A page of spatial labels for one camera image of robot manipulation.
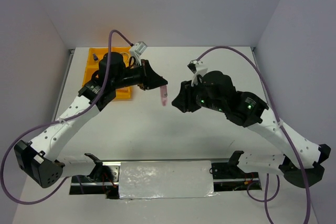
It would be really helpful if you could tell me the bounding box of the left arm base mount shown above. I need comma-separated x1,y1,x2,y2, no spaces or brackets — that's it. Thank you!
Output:
69,161,121,200

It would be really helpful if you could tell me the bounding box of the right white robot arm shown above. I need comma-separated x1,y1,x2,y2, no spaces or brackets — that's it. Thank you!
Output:
172,71,331,188

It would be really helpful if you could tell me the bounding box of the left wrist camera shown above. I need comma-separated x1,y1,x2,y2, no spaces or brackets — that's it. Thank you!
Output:
129,41,147,65

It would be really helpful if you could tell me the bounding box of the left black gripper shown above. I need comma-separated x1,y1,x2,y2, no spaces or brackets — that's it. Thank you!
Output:
112,59,167,91

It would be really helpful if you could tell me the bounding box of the small purple-capped glue bottle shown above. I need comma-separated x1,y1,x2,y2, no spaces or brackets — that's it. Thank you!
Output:
92,54,99,62

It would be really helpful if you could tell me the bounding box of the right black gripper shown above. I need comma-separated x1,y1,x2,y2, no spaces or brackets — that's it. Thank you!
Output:
171,76,225,112

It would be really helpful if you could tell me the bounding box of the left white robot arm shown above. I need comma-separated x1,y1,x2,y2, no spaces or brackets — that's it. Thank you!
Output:
14,52,168,188

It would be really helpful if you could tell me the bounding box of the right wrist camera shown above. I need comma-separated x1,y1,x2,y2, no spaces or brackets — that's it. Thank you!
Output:
187,60,208,87

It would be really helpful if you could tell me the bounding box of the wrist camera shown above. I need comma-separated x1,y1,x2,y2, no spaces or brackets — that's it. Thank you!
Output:
187,60,208,87
129,41,147,65

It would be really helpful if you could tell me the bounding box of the yellow four-compartment tray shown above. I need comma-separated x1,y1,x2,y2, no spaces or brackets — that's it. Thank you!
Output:
82,47,134,102

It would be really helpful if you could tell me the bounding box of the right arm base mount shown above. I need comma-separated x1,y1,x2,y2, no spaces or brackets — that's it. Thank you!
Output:
209,162,261,193

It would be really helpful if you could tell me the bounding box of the beige masking tape roll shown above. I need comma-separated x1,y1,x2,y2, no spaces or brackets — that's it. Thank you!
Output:
121,52,130,64

